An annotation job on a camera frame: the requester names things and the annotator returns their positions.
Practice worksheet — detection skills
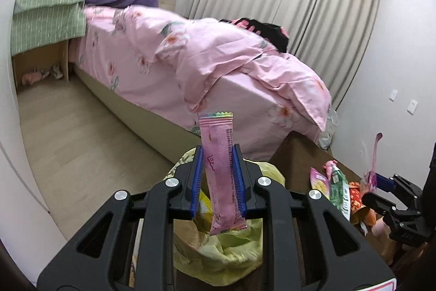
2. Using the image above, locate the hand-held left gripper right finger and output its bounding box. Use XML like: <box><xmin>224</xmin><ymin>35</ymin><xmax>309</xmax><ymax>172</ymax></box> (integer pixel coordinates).
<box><xmin>232</xmin><ymin>144</ymin><xmax>396</xmax><ymax>291</ymax></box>

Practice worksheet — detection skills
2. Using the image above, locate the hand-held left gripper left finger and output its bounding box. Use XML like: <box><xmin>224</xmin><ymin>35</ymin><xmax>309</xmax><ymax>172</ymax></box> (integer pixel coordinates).
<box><xmin>37</xmin><ymin>144</ymin><xmax>205</xmax><ymax>291</ymax></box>

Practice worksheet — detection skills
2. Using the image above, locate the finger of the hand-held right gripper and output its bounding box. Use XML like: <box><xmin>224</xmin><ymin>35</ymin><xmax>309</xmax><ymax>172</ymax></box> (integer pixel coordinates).
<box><xmin>375</xmin><ymin>173</ymin><xmax>425</xmax><ymax>210</ymax></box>
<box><xmin>362</xmin><ymin>192</ymin><xmax>399</xmax><ymax>222</ymax></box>

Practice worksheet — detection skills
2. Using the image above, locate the red paper cup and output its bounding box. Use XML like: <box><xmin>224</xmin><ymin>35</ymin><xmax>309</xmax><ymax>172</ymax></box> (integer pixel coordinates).
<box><xmin>349</xmin><ymin>180</ymin><xmax>377</xmax><ymax>227</ymax></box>

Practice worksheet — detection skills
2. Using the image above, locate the pink torn wrapper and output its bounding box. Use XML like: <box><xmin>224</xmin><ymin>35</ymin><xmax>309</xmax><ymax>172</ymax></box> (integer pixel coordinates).
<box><xmin>363</xmin><ymin>132</ymin><xmax>384</xmax><ymax>193</ymax></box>

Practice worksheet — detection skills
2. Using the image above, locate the green and white packet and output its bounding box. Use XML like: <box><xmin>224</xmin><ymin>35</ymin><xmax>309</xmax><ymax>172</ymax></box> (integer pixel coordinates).
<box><xmin>329</xmin><ymin>166</ymin><xmax>352</xmax><ymax>221</ymax></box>

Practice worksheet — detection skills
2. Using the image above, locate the pink stick packet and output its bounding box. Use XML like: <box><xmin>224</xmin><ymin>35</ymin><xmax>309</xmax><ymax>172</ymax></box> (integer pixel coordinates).
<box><xmin>198</xmin><ymin>111</ymin><xmax>247</xmax><ymax>236</ymax></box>

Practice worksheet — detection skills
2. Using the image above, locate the pink and yellow snack bag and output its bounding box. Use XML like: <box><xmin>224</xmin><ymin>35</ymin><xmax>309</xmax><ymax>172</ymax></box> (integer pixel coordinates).
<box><xmin>309</xmin><ymin>168</ymin><xmax>332</xmax><ymax>201</ymax></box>

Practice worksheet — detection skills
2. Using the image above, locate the yellow plastic trash bag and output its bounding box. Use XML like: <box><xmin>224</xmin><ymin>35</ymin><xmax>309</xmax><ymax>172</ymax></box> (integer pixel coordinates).
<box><xmin>163</xmin><ymin>146</ymin><xmax>287</xmax><ymax>288</ymax></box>

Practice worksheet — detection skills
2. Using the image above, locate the small pink box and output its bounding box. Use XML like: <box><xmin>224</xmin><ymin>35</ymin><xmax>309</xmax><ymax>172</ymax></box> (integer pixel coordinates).
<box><xmin>370</xmin><ymin>221</ymin><xmax>387</xmax><ymax>237</ymax></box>

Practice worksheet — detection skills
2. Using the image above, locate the pink caterpillar toy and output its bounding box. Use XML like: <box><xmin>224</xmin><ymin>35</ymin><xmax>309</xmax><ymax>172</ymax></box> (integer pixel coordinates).
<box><xmin>323</xmin><ymin>160</ymin><xmax>338</xmax><ymax>177</ymax></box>

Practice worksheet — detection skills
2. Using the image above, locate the clear plastic bag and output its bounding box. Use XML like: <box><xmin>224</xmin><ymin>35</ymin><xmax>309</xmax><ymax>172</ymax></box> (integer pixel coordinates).
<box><xmin>318</xmin><ymin>109</ymin><xmax>339</xmax><ymax>148</ymax></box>

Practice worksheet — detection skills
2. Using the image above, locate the bed with beige base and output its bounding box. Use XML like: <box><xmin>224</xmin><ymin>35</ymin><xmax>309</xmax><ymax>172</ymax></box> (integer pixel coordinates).
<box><xmin>68</xmin><ymin>0</ymin><xmax>332</xmax><ymax>165</ymax></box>

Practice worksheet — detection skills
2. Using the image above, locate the pink floral duvet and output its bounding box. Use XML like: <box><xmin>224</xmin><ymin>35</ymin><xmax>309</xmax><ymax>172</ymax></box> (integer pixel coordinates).
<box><xmin>83</xmin><ymin>5</ymin><xmax>332</xmax><ymax>142</ymax></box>

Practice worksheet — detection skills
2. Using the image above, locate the black and pink garment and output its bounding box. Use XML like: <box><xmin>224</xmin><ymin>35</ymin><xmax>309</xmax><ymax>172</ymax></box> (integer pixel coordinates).
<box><xmin>218</xmin><ymin>18</ymin><xmax>290</xmax><ymax>52</ymax></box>

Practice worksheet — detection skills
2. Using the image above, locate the wooden nightstand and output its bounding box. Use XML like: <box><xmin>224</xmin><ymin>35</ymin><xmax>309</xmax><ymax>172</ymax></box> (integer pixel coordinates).
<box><xmin>12</xmin><ymin>39</ymin><xmax>70</xmax><ymax>87</ymax></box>

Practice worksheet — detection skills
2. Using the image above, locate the green striped blanket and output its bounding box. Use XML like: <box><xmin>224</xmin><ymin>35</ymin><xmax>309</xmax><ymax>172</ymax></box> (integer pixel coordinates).
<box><xmin>12</xmin><ymin>0</ymin><xmax>86</xmax><ymax>56</ymax></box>

